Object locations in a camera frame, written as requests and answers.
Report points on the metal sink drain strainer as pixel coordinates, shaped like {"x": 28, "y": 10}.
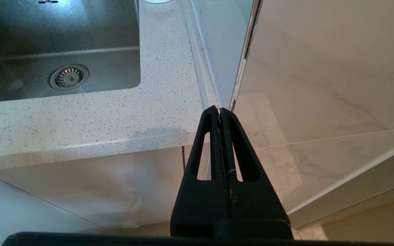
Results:
{"x": 68, "y": 77}

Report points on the small white dish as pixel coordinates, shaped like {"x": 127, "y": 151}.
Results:
{"x": 157, "y": 1}

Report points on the stainless steel sink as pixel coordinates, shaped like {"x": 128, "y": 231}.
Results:
{"x": 80, "y": 27}

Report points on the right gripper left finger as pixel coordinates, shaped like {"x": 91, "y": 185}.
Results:
{"x": 204, "y": 205}

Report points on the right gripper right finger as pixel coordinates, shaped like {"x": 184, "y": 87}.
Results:
{"x": 251, "y": 212}

